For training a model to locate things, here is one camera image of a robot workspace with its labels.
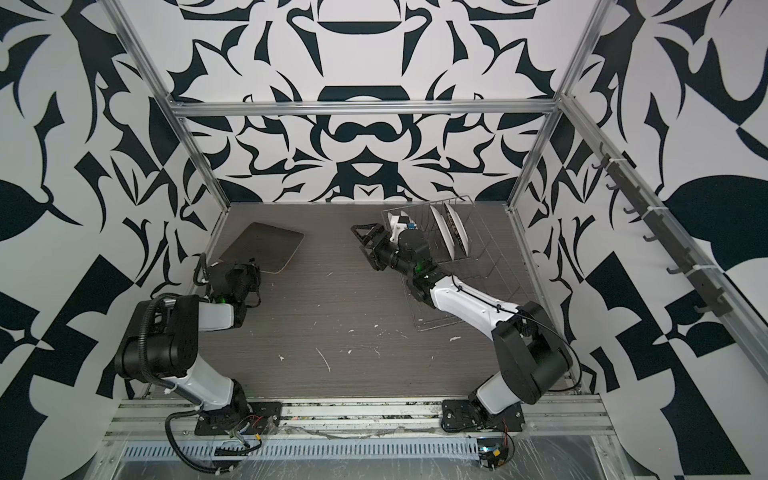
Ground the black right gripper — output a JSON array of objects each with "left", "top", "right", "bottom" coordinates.
[{"left": 355, "top": 224, "right": 420, "bottom": 282}]

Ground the dark square plate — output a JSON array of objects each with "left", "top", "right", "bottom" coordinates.
[{"left": 219, "top": 222, "right": 305, "bottom": 274}]

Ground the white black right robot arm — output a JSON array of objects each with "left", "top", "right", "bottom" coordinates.
[{"left": 351, "top": 223, "right": 573, "bottom": 420}]

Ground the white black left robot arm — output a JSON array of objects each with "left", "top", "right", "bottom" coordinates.
[{"left": 113, "top": 255, "right": 261, "bottom": 424}]

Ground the white plate in rack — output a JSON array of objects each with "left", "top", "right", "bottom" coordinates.
[{"left": 430, "top": 206, "right": 456, "bottom": 260}]

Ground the red lettered round plate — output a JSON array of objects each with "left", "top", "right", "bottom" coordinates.
[{"left": 444, "top": 203, "right": 470, "bottom": 255}]

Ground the small green circuit board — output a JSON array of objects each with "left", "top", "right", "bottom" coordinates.
[{"left": 477, "top": 437, "right": 516, "bottom": 470}]

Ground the wire dish rack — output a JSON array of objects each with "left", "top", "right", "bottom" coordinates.
[{"left": 381, "top": 196, "right": 538, "bottom": 304}]

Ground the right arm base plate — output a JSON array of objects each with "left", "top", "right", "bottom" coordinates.
[{"left": 440, "top": 399, "right": 526, "bottom": 433}]

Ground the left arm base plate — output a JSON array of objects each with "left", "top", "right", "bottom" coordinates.
[{"left": 194, "top": 401, "right": 283, "bottom": 436}]

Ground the black corrugated cable conduit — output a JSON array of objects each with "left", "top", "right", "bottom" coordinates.
[{"left": 136, "top": 293, "right": 181, "bottom": 385}]

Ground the grey wall hook rail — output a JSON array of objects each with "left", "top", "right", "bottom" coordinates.
[{"left": 593, "top": 145, "right": 734, "bottom": 317}]

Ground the white slotted cable duct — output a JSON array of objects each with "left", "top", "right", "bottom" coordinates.
[{"left": 116, "top": 436, "right": 481, "bottom": 462}]

